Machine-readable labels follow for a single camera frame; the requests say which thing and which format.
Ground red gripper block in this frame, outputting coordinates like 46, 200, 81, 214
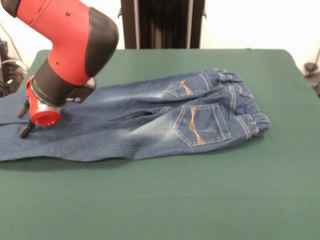
16, 75, 62, 140

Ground blue denim jeans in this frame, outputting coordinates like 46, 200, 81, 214
0, 68, 272, 163

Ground dark green table cloth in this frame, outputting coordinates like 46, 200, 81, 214
0, 48, 320, 240

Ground black stand leg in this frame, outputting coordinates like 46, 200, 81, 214
303, 48, 320, 98

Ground black cable bundle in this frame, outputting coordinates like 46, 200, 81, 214
0, 22, 28, 97

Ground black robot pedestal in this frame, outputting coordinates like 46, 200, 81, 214
117, 0, 208, 50

